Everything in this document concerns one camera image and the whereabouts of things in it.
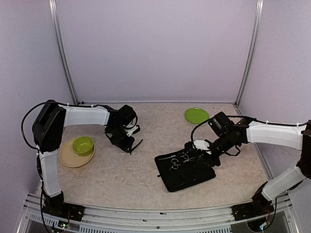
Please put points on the left aluminium frame post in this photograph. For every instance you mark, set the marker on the left aluminium frame post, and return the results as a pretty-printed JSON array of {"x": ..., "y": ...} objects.
[{"x": 61, "y": 50}]

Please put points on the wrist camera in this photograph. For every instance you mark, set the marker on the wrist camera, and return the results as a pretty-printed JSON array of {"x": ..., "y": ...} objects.
[
  {"x": 201, "y": 145},
  {"x": 132, "y": 129}
]

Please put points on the green plate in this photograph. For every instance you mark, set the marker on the green plate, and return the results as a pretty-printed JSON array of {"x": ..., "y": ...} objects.
[{"x": 196, "y": 115}]

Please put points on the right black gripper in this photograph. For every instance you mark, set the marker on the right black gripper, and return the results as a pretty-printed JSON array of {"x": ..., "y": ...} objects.
[{"x": 211, "y": 161}]

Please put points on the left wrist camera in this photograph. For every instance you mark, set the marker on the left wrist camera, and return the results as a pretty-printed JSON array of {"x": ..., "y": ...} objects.
[{"x": 132, "y": 129}]

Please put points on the front aluminium rail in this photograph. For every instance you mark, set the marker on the front aluminium rail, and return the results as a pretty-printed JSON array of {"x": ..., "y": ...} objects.
[{"x": 96, "y": 219}]

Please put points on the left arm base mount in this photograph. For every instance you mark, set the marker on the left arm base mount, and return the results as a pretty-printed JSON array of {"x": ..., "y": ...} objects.
[{"x": 62, "y": 210}]

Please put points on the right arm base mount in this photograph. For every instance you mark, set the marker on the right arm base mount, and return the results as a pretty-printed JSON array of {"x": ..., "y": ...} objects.
[{"x": 250, "y": 210}]

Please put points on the green bowl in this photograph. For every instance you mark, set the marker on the green bowl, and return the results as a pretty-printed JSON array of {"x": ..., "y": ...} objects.
[{"x": 83, "y": 146}]

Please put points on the silver scissors black blades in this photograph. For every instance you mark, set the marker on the silver scissors black blades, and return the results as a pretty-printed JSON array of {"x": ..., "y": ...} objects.
[{"x": 179, "y": 156}]

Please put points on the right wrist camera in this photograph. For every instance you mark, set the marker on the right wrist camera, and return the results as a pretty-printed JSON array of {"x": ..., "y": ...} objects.
[{"x": 201, "y": 145}]

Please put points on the right aluminium frame post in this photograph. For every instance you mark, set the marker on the right aluminium frame post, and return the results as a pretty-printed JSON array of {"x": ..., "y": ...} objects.
[{"x": 251, "y": 52}]

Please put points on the aluminium frame post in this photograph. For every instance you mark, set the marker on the aluminium frame post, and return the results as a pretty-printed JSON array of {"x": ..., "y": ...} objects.
[
  {"x": 251, "y": 52},
  {"x": 61, "y": 50}
]

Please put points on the beige plate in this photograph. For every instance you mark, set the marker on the beige plate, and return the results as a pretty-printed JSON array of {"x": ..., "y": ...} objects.
[{"x": 69, "y": 158}]

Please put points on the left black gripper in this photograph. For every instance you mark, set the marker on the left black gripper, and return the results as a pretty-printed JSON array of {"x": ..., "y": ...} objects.
[{"x": 125, "y": 146}]

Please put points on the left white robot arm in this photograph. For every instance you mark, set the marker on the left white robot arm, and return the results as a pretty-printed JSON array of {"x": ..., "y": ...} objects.
[{"x": 120, "y": 126}]

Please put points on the black tool pouch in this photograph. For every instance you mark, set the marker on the black tool pouch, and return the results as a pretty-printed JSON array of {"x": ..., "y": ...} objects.
[{"x": 188, "y": 174}]

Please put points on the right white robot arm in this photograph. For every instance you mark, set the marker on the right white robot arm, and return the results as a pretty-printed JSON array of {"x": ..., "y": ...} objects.
[{"x": 251, "y": 130}]

